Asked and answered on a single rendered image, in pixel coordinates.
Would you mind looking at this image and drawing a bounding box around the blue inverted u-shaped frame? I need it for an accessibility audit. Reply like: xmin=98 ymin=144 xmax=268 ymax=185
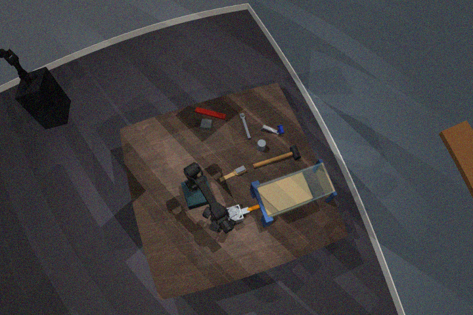
xmin=250 ymin=182 xmax=269 ymax=227

